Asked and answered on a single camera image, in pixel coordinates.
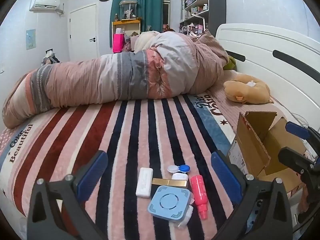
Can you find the white plastic packet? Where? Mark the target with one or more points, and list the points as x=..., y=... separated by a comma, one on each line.
x=187, y=215

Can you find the white bed headboard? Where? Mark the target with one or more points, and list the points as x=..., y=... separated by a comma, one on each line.
x=262, y=45

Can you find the small white box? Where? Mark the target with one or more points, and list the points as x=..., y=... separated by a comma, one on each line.
x=180, y=176

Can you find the white rectangular case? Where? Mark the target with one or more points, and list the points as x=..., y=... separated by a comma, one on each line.
x=144, y=182

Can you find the striped plush blanket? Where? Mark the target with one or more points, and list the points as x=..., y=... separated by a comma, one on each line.
x=140, y=135

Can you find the cream blanket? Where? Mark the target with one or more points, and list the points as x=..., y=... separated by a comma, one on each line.
x=145, y=40

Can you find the tan plush toy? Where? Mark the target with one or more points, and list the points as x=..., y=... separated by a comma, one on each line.
x=257, y=90

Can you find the pink plastic bottle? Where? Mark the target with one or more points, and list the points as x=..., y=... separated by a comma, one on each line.
x=200, y=192

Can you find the pink gift bag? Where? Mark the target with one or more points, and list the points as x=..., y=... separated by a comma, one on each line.
x=118, y=43

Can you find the brown cardboard box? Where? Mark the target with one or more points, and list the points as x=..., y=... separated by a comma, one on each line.
x=252, y=140

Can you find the white and blue lens case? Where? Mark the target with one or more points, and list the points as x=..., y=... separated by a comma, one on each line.
x=179, y=168

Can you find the teal curtain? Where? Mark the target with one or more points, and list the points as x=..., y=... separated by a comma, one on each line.
x=147, y=5

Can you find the dark bookshelf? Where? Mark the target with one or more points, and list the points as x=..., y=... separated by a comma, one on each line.
x=217, y=2

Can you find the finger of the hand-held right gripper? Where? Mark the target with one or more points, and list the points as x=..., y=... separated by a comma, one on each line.
x=295, y=128
x=291, y=156

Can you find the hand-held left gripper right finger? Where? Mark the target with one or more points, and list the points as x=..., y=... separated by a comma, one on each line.
x=225, y=175

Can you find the window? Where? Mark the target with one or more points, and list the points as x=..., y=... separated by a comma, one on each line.
x=166, y=7

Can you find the yellow shelf unit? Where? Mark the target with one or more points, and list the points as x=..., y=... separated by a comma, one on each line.
x=126, y=23

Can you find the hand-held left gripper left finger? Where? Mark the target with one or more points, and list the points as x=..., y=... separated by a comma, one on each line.
x=92, y=173

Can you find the white door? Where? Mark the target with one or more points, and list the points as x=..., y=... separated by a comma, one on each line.
x=82, y=32

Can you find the person's right hand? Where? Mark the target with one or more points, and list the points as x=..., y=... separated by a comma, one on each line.
x=303, y=198

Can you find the white air conditioner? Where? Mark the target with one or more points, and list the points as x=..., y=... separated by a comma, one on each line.
x=45, y=3

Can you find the blue square vented device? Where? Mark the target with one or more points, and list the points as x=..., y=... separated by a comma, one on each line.
x=170, y=203

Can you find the pink and grey duvet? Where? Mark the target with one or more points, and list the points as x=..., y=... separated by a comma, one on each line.
x=112, y=77

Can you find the green plush toy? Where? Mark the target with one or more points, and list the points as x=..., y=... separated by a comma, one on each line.
x=231, y=63

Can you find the gold rectangular box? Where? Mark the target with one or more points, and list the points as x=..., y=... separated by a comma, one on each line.
x=166, y=183

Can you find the glass display case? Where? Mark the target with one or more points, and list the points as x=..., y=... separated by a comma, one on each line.
x=128, y=10

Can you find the small blue wall poster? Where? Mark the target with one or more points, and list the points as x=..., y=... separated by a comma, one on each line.
x=30, y=39

